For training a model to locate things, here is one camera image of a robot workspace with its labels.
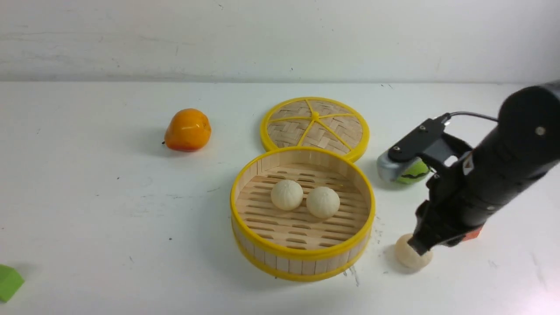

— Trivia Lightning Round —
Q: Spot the yellow-rimmed bamboo steamer tray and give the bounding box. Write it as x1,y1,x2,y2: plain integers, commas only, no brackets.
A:
230,147,375,282

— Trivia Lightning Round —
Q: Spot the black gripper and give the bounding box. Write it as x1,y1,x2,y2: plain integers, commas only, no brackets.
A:
408,160,495,256

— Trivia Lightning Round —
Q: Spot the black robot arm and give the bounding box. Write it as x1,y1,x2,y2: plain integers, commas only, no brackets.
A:
408,80,560,255

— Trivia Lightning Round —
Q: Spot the wrist camera with black bracket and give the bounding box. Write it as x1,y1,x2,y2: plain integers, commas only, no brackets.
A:
377,113,473,182

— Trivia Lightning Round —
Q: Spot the black camera cable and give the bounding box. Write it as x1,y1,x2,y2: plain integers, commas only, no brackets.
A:
445,111,499,123

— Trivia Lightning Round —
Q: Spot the orange foam cube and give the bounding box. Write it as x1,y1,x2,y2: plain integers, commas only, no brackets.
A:
462,225,484,242

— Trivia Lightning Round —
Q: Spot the green foam block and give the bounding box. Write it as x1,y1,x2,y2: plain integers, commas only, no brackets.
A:
0,264,25,303

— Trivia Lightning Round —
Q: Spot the woven bamboo steamer lid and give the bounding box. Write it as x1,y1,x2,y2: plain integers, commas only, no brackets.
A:
259,97,370,162

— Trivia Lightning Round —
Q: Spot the orange toy persimmon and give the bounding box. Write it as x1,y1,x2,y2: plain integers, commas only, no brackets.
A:
164,108,212,152

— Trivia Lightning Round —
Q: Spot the cream bun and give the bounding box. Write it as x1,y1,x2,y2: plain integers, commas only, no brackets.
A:
394,233,434,272
306,187,340,219
270,179,304,211

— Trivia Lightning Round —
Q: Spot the green toy watermelon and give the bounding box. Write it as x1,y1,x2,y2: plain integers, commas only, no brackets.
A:
397,159,432,184

